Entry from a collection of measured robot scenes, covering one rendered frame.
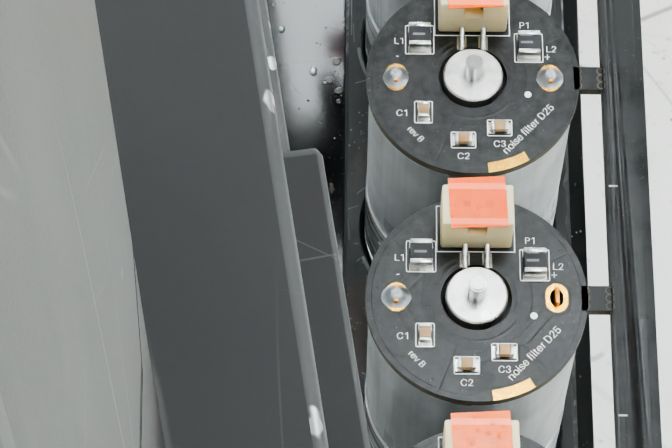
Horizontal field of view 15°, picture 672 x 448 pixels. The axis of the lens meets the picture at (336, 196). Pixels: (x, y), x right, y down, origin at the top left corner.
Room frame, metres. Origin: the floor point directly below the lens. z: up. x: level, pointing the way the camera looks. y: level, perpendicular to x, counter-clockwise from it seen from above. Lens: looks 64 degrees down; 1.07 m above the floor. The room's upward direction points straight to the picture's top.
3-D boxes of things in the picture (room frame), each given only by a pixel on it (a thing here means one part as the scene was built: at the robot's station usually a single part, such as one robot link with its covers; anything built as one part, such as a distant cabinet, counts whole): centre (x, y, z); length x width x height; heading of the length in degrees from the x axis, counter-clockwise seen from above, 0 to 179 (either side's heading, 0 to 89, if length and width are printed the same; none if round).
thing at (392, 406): (0.11, -0.02, 0.79); 0.02 x 0.02 x 0.05
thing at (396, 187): (0.14, -0.02, 0.79); 0.02 x 0.02 x 0.05
